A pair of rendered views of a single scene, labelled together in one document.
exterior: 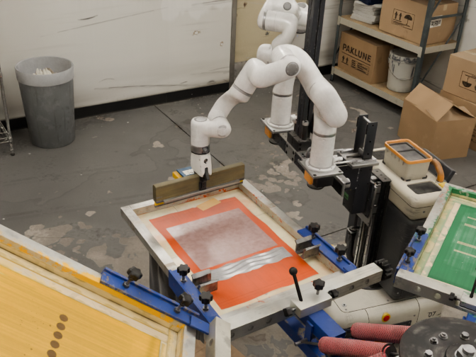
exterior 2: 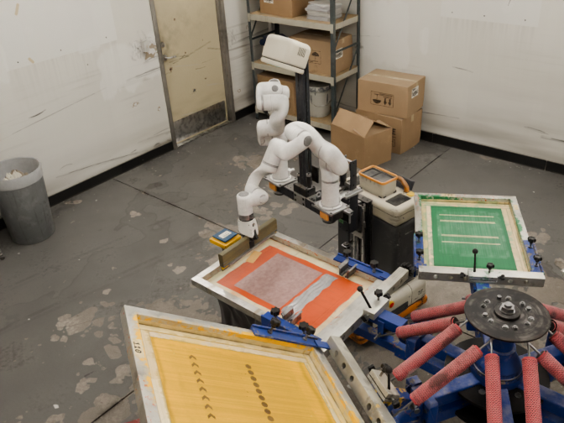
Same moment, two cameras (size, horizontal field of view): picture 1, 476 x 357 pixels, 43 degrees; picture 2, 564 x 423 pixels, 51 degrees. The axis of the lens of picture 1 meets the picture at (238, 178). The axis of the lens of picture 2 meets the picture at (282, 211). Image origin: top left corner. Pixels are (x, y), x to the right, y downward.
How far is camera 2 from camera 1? 0.85 m
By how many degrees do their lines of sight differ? 13
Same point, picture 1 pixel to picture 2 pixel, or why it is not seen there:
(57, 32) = (12, 134)
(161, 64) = (111, 139)
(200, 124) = (245, 198)
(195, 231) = (257, 280)
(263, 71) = (289, 148)
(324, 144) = (333, 188)
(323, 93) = (331, 153)
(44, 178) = (45, 272)
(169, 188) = (231, 253)
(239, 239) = (292, 277)
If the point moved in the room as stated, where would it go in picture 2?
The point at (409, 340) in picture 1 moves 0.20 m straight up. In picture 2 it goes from (469, 310) to (476, 266)
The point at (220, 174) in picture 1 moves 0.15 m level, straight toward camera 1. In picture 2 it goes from (262, 232) to (271, 247)
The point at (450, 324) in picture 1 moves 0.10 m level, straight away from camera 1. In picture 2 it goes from (487, 292) to (483, 276)
